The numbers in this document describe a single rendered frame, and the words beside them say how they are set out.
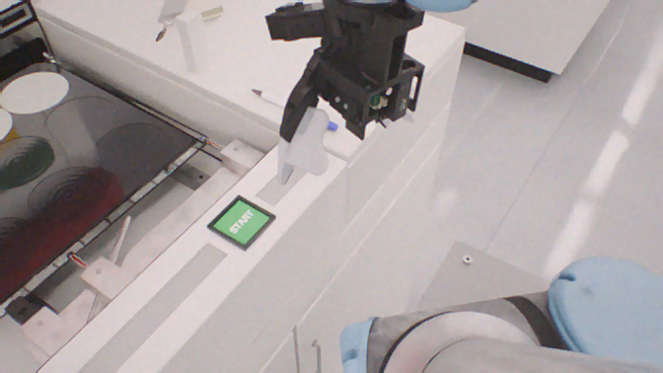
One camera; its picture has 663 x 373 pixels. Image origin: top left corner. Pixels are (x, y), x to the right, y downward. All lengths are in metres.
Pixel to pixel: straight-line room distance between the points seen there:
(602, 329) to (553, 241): 1.52
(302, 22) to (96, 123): 0.46
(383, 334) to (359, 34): 0.24
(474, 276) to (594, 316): 0.30
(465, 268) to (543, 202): 1.33
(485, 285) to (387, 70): 0.33
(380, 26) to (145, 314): 0.36
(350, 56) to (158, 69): 0.44
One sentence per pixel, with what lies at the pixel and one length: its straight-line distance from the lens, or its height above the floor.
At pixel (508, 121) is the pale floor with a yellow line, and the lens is 2.29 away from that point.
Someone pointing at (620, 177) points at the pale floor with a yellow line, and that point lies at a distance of 2.23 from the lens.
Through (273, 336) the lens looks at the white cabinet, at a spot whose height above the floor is 0.77.
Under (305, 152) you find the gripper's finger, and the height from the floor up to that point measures 1.09.
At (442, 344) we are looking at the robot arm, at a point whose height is 1.15.
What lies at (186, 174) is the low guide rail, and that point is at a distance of 0.86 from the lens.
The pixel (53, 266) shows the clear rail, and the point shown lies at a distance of 0.75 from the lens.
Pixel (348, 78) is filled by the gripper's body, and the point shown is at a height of 1.17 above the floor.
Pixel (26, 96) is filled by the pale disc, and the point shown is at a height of 0.90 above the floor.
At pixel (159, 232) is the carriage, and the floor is 0.88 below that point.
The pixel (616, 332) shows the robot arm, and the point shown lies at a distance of 0.43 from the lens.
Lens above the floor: 1.47
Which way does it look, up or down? 49 degrees down
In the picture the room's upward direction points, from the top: straight up
